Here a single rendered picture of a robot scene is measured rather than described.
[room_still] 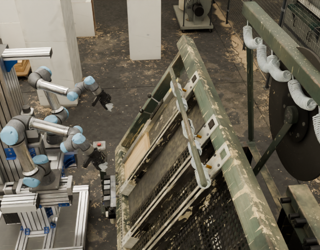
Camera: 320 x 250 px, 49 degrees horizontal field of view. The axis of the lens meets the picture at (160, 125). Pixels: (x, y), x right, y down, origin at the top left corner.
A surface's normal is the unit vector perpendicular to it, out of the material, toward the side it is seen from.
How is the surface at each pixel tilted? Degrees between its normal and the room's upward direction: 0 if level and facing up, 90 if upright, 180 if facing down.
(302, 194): 0
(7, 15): 90
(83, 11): 90
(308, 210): 0
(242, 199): 60
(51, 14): 90
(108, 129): 0
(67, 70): 90
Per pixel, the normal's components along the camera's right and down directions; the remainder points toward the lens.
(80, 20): 0.09, 0.61
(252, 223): -0.86, -0.34
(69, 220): 0.00, -0.79
